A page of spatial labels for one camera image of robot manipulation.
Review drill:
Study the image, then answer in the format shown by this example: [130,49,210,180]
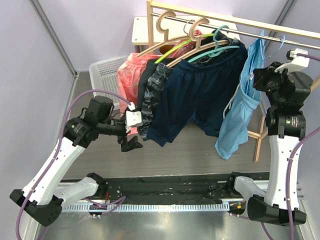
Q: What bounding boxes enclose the right wooden hanger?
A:
[166,17,230,68]

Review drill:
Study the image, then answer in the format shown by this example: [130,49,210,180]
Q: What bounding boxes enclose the lime green hanger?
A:
[153,33,213,64]

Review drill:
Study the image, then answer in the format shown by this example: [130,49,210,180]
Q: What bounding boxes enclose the purple cable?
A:
[16,89,133,240]
[234,53,320,240]

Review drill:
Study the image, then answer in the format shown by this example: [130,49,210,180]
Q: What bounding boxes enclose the teal plastic hanger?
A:
[188,25,240,63]

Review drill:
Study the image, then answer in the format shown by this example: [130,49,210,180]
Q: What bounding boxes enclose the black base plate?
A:
[77,172,256,206]

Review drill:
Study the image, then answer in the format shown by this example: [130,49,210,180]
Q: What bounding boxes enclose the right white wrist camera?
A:
[274,48,310,74]

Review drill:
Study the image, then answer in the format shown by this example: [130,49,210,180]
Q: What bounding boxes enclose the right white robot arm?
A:
[225,61,313,226]

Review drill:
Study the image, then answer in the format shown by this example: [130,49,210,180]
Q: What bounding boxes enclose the navy blue shorts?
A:
[146,43,248,147]

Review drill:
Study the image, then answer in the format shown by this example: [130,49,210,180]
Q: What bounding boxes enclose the left wooden hanger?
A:
[134,10,187,58]

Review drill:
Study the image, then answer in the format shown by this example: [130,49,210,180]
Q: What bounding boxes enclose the white plastic basket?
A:
[89,56,127,95]

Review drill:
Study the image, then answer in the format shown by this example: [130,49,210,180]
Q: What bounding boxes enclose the white slotted cable duct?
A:
[63,202,230,213]

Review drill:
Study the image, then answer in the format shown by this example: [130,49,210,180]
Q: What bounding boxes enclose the light blue wire hanger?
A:
[261,35,286,62]

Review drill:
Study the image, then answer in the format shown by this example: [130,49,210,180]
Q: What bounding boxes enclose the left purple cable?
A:
[16,89,133,240]

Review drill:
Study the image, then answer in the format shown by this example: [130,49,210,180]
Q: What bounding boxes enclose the wooden clothes rack frame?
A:
[146,0,320,163]

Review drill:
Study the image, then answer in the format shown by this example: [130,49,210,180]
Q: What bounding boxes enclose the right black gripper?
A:
[253,61,294,107]

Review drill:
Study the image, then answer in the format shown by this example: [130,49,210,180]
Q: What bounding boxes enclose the metal hanging rod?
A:
[165,16,320,51]

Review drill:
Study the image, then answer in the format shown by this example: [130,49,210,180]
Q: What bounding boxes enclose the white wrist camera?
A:
[274,48,310,74]
[124,102,143,133]

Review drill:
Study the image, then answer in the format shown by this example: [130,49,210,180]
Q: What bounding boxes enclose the wooden hanger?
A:
[166,17,230,68]
[134,10,187,58]

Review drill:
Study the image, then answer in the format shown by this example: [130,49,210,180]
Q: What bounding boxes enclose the light blue shorts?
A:
[215,38,265,160]

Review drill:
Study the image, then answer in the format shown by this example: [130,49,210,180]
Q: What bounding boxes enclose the black grey patterned shorts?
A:
[137,33,243,141]

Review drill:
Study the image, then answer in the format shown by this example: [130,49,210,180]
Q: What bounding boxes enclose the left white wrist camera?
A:
[124,102,143,133]

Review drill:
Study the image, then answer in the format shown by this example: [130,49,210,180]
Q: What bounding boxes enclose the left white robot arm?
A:
[9,95,143,227]

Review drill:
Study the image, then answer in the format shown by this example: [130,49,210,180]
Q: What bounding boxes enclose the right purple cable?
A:
[234,53,320,240]

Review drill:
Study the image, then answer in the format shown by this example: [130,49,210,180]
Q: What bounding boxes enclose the pink patterned shorts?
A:
[117,29,204,137]

